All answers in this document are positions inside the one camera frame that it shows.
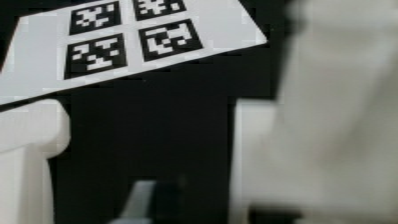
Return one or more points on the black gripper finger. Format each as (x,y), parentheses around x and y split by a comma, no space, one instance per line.
(154,203)

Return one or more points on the white chair back frame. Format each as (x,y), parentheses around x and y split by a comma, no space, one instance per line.
(35,140)

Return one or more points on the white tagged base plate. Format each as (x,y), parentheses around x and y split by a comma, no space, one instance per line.
(111,38)

